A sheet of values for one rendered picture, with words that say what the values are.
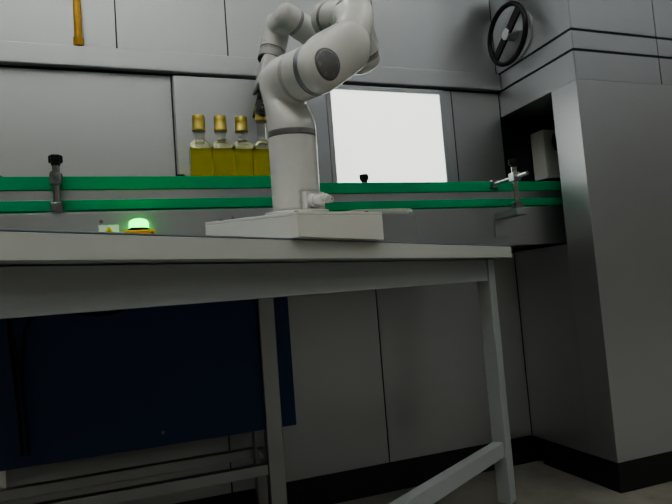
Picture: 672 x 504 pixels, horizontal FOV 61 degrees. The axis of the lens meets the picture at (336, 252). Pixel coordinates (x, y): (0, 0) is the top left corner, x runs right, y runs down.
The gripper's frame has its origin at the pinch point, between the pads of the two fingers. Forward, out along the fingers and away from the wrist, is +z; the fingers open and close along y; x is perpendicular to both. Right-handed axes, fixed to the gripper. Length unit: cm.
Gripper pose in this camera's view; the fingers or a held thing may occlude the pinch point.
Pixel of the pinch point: (260, 110)
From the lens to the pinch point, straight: 167.3
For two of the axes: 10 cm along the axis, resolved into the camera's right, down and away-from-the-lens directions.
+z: -1.7, 9.7, -1.5
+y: 3.1, -0.9, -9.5
